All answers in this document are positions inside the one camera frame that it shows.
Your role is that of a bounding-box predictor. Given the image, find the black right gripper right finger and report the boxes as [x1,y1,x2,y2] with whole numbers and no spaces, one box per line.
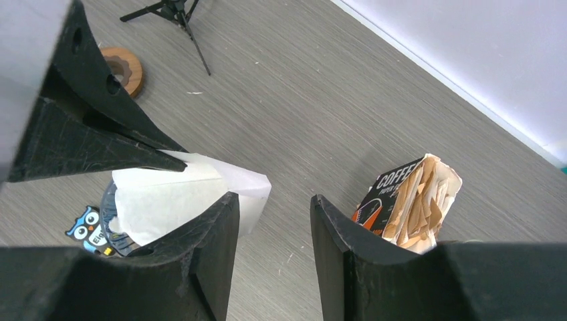
[310,195,566,320]

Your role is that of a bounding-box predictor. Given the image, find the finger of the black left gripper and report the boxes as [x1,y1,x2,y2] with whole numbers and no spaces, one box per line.
[6,97,186,183]
[49,1,185,152]

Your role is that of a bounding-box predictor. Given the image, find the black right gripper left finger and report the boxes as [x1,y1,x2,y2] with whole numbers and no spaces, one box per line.
[1,193,239,320]

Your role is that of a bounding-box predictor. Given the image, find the white paper coffee filter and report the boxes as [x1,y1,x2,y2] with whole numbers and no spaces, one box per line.
[112,151,271,245]

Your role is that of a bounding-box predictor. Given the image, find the blue glass dripper cone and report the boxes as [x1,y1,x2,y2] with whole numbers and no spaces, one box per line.
[100,180,139,257]

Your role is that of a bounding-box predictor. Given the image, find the dark walnut dripper ring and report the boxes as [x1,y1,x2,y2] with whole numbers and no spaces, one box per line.
[99,47,144,99]

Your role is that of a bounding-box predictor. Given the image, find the orange coffee filter box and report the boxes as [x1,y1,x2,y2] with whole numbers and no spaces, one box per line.
[351,154,463,254]

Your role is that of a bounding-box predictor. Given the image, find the blue owl figure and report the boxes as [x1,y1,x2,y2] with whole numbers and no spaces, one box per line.
[65,206,116,257]

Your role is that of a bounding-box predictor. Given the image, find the silver microphone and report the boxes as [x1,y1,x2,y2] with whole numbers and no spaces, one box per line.
[120,0,211,76]

